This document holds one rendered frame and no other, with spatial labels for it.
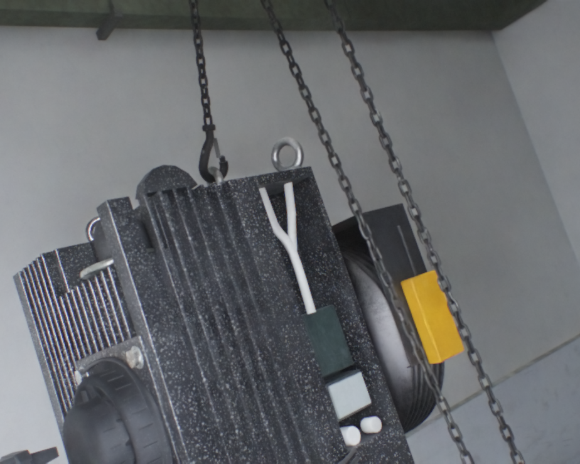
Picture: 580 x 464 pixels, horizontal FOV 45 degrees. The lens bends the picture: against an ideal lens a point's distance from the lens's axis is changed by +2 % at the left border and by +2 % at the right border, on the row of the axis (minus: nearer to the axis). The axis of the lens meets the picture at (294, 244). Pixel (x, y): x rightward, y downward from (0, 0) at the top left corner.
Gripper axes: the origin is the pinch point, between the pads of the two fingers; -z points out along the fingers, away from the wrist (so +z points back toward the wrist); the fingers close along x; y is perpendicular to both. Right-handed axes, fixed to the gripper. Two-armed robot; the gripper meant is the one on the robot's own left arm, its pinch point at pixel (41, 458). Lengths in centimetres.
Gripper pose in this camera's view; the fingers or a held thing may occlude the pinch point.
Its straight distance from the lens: 147.9
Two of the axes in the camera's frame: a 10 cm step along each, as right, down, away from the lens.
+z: -7.4, 2.0, -6.4
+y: 3.2, 9.4, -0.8
